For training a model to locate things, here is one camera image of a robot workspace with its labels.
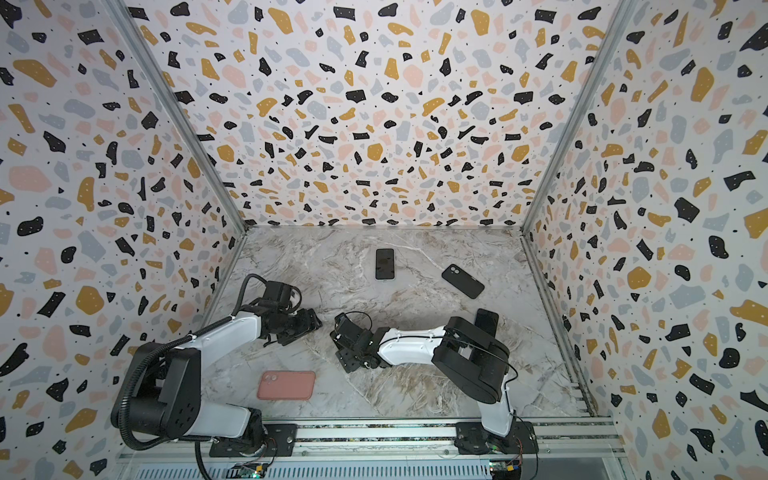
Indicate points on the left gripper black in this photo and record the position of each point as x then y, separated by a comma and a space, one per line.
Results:
306, 320

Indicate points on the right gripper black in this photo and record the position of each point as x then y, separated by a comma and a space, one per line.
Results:
349, 342

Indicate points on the pink phone case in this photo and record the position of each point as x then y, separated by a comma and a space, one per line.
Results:
286, 385

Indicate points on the purple edged phone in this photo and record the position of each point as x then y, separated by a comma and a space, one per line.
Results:
385, 264

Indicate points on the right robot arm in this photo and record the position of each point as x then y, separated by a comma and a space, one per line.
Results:
467, 353

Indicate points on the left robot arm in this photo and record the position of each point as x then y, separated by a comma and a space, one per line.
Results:
160, 399

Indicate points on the black phone case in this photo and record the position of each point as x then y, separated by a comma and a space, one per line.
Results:
463, 281

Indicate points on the blue edged phone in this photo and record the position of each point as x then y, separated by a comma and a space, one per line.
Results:
487, 321

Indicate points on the left circuit board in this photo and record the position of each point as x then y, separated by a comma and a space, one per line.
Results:
252, 470

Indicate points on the circuit board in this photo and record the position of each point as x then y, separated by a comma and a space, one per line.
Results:
505, 469
252, 470

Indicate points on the right circuit board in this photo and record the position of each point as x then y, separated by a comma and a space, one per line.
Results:
505, 469

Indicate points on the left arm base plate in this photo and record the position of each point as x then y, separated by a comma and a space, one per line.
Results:
265, 441

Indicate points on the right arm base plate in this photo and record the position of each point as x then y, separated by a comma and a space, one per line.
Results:
472, 439

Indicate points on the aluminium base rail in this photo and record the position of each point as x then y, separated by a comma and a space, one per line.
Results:
569, 448

